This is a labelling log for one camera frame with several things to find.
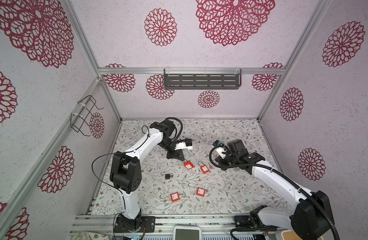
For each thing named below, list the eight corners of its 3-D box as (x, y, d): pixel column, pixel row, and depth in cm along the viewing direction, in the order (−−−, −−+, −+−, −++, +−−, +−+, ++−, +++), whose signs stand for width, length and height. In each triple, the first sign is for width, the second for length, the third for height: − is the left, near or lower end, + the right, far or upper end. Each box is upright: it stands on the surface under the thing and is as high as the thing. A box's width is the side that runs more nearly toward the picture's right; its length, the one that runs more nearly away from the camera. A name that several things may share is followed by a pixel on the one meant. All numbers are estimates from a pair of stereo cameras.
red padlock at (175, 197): (172, 202, 82) (172, 201, 81) (170, 195, 85) (170, 194, 84) (180, 200, 83) (180, 198, 82) (178, 192, 86) (178, 191, 84)
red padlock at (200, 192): (195, 195, 85) (195, 193, 84) (196, 188, 88) (196, 186, 86) (204, 197, 84) (204, 196, 83) (205, 190, 87) (205, 189, 85)
